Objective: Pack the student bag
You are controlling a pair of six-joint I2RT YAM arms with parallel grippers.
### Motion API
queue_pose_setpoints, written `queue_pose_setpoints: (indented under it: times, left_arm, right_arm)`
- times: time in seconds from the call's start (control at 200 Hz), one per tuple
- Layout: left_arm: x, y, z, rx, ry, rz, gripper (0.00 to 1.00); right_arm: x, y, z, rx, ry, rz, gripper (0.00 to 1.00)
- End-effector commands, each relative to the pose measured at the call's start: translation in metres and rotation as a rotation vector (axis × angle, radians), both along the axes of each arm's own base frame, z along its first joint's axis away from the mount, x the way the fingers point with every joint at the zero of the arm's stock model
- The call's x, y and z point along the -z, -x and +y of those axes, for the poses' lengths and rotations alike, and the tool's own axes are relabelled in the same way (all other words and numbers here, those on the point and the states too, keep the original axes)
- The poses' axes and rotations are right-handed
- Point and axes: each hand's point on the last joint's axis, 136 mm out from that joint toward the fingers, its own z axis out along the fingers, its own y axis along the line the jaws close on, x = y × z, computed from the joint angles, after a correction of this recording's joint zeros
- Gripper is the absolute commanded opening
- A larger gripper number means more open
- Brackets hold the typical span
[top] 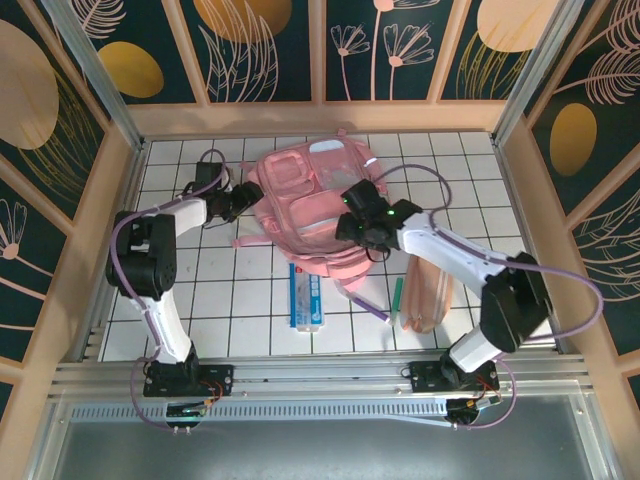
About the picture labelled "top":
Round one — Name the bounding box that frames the pink student backpack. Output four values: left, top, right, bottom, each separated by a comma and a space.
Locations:
231, 128, 390, 301

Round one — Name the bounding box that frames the purple pen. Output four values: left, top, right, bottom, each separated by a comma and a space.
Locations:
344, 291, 394, 326

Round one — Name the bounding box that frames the peach zip pencil case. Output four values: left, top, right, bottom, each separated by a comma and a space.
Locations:
399, 253, 455, 335

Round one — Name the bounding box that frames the blue white ruler set packet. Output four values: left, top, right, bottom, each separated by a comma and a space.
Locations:
287, 262, 326, 337

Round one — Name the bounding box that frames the green marker pen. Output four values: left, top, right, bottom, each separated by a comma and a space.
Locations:
389, 276, 405, 329

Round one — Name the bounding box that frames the grey metal sheet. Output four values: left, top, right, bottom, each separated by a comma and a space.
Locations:
27, 394, 619, 480

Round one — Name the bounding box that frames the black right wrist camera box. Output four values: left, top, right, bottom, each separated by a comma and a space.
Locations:
341, 179, 392, 221

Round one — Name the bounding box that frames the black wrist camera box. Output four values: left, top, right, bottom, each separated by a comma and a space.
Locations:
341, 179, 392, 221
193, 160, 227, 195

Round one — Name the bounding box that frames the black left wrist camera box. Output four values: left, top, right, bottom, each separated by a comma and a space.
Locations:
193, 160, 227, 195

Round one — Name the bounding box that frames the aluminium side rail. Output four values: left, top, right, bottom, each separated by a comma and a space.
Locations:
77, 139, 149, 362
491, 134, 574, 356

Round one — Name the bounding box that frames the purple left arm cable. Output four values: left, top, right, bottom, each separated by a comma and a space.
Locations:
110, 148, 232, 435

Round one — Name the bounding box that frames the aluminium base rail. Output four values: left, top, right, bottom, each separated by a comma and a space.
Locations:
49, 353, 596, 401

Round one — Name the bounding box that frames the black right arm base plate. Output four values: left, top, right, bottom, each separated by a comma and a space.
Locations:
409, 360, 501, 396

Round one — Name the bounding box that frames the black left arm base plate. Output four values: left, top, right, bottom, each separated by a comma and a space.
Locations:
143, 363, 236, 399

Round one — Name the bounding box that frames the slotted grey cable duct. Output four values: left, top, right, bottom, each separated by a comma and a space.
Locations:
69, 403, 451, 427

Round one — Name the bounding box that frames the aluminium frame post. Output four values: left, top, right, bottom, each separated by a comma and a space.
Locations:
39, 0, 146, 151
491, 0, 586, 146

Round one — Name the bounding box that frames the small wired circuit board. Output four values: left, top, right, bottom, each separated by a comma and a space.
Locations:
164, 397, 224, 436
444, 392, 504, 431

